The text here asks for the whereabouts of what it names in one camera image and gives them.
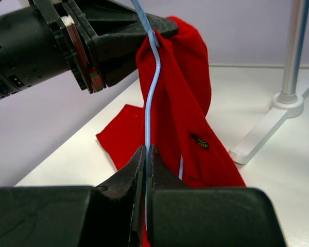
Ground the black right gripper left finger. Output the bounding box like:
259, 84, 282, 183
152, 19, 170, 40
0, 146, 145, 246

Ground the red t-shirt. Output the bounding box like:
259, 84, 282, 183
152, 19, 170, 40
95, 16, 247, 247

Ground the white and chrome clothes rack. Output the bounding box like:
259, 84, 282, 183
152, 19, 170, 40
229, 1, 309, 165

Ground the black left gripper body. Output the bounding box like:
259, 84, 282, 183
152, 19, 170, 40
0, 0, 180, 105

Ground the light blue wire hanger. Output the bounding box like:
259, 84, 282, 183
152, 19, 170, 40
130, 0, 185, 247

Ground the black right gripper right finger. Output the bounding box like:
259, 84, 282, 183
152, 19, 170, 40
147, 146, 286, 246

